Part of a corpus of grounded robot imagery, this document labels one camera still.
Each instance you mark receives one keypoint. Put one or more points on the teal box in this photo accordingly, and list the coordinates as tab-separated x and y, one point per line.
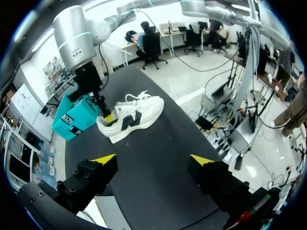
72	119

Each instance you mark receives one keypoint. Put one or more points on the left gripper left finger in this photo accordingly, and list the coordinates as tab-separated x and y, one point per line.
88	177

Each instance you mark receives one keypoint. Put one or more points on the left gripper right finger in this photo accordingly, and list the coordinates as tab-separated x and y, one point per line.
216	182

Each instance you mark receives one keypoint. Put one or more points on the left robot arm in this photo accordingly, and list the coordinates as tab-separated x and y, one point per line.
275	28

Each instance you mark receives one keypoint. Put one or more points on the person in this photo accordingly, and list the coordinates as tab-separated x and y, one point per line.
292	107
142	40
215	33

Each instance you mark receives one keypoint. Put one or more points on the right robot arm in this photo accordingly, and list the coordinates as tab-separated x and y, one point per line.
74	36

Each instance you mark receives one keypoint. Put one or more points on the white shoebox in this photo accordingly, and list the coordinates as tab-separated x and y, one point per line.
110	213

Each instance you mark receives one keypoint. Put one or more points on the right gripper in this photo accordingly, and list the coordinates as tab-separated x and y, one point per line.
87	79

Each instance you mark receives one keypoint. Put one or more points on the white shoe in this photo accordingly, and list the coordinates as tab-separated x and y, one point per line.
134	115

